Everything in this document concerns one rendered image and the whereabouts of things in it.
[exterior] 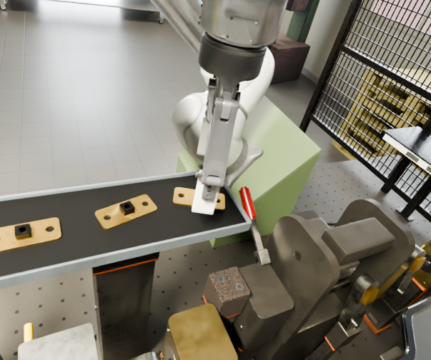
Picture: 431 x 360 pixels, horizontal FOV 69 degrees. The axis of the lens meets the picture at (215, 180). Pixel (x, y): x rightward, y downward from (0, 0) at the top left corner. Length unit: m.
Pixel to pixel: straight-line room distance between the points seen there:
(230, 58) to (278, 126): 0.73
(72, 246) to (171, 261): 0.58
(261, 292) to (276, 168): 0.52
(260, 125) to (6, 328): 0.90
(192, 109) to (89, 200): 0.46
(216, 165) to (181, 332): 0.24
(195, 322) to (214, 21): 0.38
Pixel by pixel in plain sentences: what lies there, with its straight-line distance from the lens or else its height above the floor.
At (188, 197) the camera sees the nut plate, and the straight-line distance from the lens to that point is 0.51.
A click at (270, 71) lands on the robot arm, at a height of 1.20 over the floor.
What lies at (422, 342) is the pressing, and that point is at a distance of 0.75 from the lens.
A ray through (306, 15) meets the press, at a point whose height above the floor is 0.79.
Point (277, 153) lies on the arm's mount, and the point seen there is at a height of 0.99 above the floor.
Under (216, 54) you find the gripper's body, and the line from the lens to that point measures 0.36.
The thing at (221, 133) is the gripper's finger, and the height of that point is 1.34.
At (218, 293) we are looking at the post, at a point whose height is 1.10.
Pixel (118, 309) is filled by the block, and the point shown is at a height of 0.96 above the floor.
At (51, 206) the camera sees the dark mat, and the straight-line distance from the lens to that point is 0.51.
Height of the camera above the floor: 1.51
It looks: 39 degrees down
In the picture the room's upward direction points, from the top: 14 degrees clockwise
